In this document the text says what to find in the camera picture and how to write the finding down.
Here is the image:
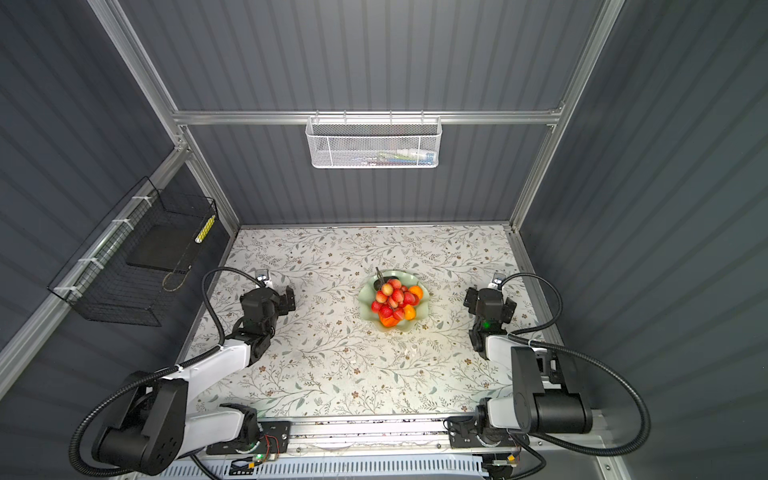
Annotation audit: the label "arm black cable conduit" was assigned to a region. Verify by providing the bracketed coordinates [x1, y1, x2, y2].
[499, 272, 652, 458]
[68, 266, 265, 479]

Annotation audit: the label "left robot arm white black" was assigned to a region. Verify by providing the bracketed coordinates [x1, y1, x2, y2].
[91, 287, 296, 475]

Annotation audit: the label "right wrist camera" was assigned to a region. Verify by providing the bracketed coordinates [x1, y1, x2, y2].
[488, 271, 507, 290]

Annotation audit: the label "small orange tangerine fake fruit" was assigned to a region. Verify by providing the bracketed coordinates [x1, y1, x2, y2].
[408, 285, 424, 301]

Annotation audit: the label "black flat pad in basket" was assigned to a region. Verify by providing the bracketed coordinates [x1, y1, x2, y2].
[126, 225, 202, 273]

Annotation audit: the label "black wire wall basket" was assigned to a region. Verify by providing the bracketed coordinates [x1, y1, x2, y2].
[48, 179, 219, 327]

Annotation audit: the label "yellow mango fake fruit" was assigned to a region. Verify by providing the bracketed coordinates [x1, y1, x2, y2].
[403, 305, 416, 321]

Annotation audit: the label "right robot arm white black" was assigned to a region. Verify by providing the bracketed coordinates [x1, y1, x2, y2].
[464, 287, 593, 440]

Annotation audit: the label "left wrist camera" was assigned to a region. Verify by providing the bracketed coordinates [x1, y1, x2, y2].
[254, 269, 273, 288]

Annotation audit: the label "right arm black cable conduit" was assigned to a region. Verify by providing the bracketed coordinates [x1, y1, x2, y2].
[499, 272, 652, 458]

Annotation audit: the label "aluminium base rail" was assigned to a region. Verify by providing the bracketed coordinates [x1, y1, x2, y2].
[116, 410, 631, 480]

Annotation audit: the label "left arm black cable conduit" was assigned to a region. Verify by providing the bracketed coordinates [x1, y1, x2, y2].
[68, 266, 265, 479]

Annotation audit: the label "yellow marker in black basket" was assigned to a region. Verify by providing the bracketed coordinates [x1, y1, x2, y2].
[194, 215, 217, 244]

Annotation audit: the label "light green scalloped fruit bowl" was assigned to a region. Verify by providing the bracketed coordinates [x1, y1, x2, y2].
[357, 270, 430, 333]

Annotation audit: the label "white wire mesh wall basket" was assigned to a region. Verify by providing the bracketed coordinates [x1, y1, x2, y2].
[305, 116, 443, 169]

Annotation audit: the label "large orange fake fruit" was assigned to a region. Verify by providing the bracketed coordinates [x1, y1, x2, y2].
[380, 316, 399, 328]

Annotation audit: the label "markers in white basket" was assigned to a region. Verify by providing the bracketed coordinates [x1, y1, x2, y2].
[359, 148, 438, 166]

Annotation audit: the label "red cherry bunch fake fruit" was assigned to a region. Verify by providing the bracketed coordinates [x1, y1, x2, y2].
[363, 270, 427, 326]

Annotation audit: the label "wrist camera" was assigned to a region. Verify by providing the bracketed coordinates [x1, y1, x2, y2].
[488, 271, 507, 290]
[254, 269, 273, 288]

